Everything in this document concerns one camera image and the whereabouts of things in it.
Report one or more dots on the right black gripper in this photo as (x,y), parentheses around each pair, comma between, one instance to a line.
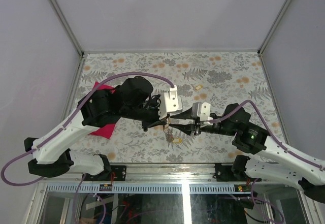
(189,128)

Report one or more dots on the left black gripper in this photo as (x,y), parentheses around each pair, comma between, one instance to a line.
(148,124)

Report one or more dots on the metal spiral keyring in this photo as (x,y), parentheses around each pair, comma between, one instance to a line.
(168,131)

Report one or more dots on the yellow key tag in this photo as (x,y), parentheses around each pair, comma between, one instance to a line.
(178,140)

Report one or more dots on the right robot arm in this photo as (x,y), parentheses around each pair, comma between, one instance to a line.
(265,156)

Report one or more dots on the small yellow tag far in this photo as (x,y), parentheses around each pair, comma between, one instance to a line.
(198,87)

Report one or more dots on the pink folded cloth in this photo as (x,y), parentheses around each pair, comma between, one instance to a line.
(107,130)

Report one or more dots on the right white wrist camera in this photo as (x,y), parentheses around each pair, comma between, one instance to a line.
(201,110)

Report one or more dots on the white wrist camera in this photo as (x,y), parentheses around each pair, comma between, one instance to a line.
(170,103)
(201,110)

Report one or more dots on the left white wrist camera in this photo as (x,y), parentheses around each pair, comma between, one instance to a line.
(170,103)

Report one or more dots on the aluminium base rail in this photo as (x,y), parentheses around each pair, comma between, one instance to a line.
(170,173)

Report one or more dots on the white slotted cable duct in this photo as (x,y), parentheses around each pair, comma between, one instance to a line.
(127,188)

